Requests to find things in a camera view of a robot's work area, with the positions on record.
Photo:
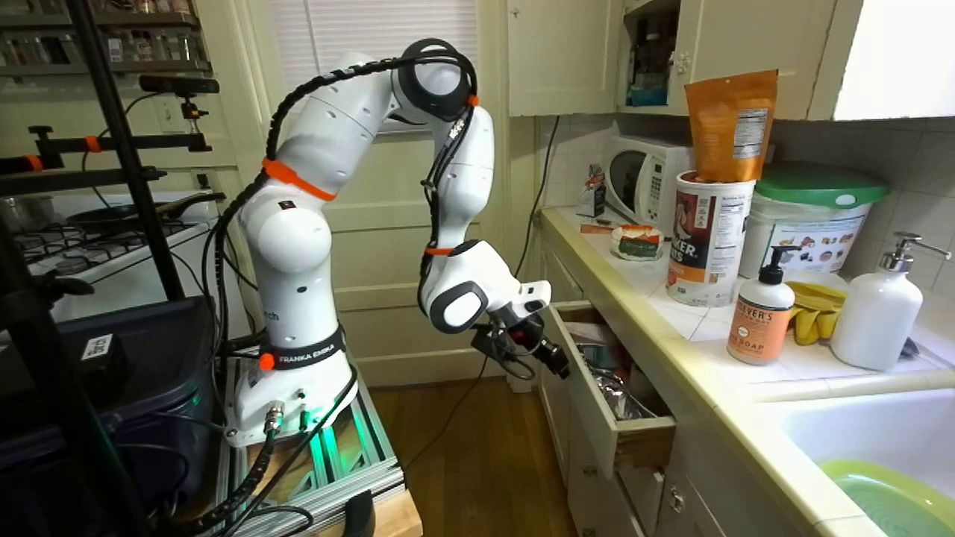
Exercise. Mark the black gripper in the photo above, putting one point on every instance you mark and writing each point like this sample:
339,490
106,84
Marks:
508,338

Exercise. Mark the white drawer with green knob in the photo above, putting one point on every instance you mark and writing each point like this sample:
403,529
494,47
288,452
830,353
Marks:
585,397

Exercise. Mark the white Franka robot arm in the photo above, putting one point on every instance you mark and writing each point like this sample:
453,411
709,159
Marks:
288,269

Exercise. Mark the white base cabinet door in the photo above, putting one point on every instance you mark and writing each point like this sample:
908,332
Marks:
727,509

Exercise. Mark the crumpled shiny plastic bag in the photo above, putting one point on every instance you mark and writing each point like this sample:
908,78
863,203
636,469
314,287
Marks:
617,393

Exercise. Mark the small orange flat object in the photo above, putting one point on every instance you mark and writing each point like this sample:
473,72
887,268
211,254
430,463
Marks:
599,229

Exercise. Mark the cardboard oatmeal canister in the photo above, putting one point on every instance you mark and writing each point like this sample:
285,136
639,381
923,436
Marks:
709,241

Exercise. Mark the white microwave oven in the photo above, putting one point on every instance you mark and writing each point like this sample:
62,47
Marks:
647,181

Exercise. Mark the soap bottle with orange label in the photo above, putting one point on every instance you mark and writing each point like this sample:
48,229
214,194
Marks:
763,323

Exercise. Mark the wooden base board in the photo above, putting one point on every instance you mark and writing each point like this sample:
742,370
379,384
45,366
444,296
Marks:
399,518

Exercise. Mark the teal bowl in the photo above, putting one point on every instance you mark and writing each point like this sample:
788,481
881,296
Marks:
647,96

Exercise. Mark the yellow rubber gloves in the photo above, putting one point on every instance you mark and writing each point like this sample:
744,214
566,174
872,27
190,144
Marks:
820,314

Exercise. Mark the orange snack bag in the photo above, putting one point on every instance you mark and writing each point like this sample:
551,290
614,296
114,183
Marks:
732,123

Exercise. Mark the white bucket with green lid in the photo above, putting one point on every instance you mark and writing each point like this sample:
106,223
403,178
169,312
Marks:
815,226

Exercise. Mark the white pump soap dispenser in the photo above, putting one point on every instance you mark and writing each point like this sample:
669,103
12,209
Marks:
876,314

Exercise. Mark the white kitchen sink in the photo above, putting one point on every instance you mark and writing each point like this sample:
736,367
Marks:
876,429

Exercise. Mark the white window blind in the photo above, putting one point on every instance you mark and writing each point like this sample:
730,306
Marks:
378,24

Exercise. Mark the green plastic basin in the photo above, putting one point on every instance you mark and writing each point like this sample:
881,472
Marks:
885,503

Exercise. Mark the black storage case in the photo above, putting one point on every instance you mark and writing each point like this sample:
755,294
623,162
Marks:
139,397

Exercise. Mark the gas stove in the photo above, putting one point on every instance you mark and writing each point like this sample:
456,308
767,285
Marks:
90,250

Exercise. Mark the black stand pole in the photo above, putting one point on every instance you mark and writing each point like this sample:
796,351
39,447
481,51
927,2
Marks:
62,397

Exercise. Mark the spice jar shelf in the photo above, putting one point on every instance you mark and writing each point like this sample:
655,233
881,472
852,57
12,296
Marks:
139,47

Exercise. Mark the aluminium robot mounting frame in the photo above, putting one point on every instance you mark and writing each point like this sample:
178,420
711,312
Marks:
339,458

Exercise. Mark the white wall cabinet door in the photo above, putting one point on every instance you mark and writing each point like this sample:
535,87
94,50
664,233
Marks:
755,39
563,56

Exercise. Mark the white wall cabinet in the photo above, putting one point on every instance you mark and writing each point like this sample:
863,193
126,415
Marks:
896,60

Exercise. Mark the black camera tripod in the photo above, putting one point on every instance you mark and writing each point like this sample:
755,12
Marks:
120,130

